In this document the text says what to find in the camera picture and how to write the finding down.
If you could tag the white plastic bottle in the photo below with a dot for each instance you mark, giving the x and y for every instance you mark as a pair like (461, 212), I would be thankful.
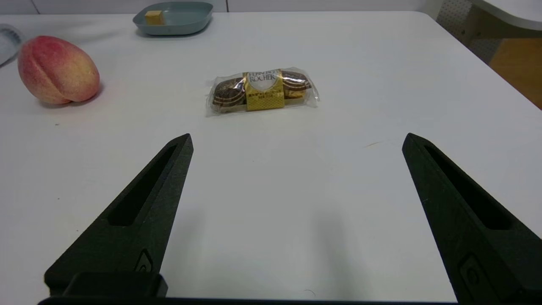
(7, 42)

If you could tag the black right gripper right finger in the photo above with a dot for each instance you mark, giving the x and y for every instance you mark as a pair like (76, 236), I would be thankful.
(474, 220)

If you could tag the Ferrero Rocher chocolate pack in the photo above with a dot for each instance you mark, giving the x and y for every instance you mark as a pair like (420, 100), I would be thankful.
(262, 90)

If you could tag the grey-green square dish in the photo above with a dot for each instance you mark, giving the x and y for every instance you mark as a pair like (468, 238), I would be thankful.
(182, 19)

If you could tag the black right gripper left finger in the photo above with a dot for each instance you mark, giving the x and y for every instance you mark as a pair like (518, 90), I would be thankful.
(139, 220)

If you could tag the small tan cube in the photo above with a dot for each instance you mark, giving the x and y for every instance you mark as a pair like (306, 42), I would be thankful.
(154, 17)

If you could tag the red peach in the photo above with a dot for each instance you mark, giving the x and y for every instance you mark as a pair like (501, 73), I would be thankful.
(57, 70)

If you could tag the white side table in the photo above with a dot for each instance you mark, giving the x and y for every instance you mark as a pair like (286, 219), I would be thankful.
(516, 10)

